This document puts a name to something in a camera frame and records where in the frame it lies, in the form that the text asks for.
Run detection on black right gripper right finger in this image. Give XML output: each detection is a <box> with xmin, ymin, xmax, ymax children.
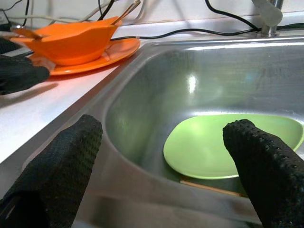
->
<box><xmin>222</xmin><ymin>119</ymin><xmax>304</xmax><ymax>228</ymax></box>

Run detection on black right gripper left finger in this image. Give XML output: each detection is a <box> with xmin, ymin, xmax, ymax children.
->
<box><xmin>0</xmin><ymin>114</ymin><xmax>103</xmax><ymax>228</ymax></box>

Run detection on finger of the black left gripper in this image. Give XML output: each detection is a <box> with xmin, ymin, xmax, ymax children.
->
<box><xmin>0</xmin><ymin>55</ymin><xmax>50</xmax><ymax>95</ymax></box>
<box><xmin>0</xmin><ymin>39</ymin><xmax>19</xmax><ymax>55</ymax></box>

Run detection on gold fork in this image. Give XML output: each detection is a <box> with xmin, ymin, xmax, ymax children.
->
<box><xmin>10</xmin><ymin>26</ymin><xmax>50</xmax><ymax>41</ymax></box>

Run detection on orange bowl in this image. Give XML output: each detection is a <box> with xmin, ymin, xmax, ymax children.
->
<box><xmin>10</xmin><ymin>16</ymin><xmax>123</xmax><ymax>67</ymax></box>

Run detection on green plate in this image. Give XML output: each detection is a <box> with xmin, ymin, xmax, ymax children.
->
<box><xmin>163</xmin><ymin>113</ymin><xmax>304</xmax><ymax>180</ymax></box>

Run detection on orange plate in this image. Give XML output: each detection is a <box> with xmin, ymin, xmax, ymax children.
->
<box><xmin>28</xmin><ymin>38</ymin><xmax>141</xmax><ymax>76</ymax></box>

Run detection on gold spoon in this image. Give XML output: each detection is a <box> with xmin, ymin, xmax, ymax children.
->
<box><xmin>110</xmin><ymin>0</ymin><xmax>141</xmax><ymax>26</ymax></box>

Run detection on wooden chopstick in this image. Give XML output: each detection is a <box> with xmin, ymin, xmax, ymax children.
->
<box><xmin>179</xmin><ymin>179</ymin><xmax>243</xmax><ymax>198</ymax></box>

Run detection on stainless steel sink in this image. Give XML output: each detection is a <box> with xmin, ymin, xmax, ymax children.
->
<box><xmin>22</xmin><ymin>35</ymin><xmax>304</xmax><ymax>228</ymax></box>

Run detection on silver faucet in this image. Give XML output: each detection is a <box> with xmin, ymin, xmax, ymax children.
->
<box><xmin>251</xmin><ymin>0</ymin><xmax>285</xmax><ymax>38</ymax></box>

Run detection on white cable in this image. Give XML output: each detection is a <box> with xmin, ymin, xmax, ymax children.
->
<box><xmin>7</xmin><ymin>0</ymin><xmax>119</xmax><ymax>23</ymax></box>

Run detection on black cable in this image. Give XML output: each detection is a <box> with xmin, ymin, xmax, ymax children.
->
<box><xmin>205</xmin><ymin>0</ymin><xmax>261</xmax><ymax>32</ymax></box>
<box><xmin>109</xmin><ymin>23</ymin><xmax>304</xmax><ymax>41</ymax></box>
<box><xmin>96</xmin><ymin>0</ymin><xmax>116</xmax><ymax>21</ymax></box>

